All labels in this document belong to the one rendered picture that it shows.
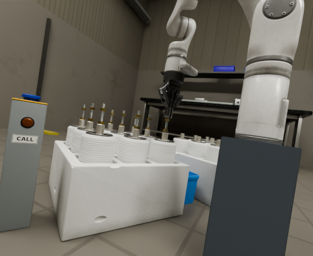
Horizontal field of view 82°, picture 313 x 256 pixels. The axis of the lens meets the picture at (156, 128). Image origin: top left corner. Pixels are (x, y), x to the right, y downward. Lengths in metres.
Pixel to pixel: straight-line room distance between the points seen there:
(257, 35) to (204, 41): 3.84
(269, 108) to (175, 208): 0.43
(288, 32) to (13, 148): 0.65
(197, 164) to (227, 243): 0.46
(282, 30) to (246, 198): 0.35
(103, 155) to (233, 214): 0.34
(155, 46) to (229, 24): 1.62
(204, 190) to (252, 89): 0.52
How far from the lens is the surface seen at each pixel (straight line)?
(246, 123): 0.44
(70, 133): 0.74
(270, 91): 0.45
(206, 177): 0.83
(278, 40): 0.48
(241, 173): 0.41
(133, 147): 0.55
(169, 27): 0.72
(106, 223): 0.55
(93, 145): 0.50
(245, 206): 0.43
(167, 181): 0.61
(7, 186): 0.56
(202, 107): 2.86
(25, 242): 0.56
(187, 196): 0.80
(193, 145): 0.91
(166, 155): 0.62
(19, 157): 0.54
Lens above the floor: 0.30
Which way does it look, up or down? 1 degrees down
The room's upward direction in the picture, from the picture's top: 9 degrees clockwise
